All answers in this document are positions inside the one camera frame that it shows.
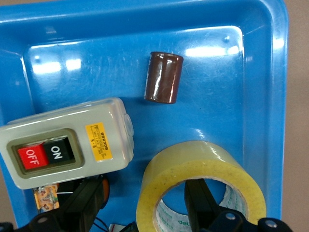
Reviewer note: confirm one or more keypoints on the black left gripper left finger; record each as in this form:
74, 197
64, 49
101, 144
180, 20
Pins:
82, 205

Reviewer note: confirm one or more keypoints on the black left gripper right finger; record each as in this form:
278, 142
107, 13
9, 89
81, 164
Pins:
200, 203

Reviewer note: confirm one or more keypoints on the yellow packing tape roll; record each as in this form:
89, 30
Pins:
157, 183

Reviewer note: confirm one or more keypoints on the small brown black part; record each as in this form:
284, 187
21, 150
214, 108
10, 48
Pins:
46, 198

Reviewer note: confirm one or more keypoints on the white circuit breaker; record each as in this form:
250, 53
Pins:
117, 228

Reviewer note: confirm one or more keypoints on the small dark block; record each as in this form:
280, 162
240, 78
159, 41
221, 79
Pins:
164, 77

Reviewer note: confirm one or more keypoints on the blue plastic tray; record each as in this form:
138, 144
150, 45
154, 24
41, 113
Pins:
96, 72

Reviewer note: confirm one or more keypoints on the grey on-off switch box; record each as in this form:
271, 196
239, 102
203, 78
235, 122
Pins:
108, 116

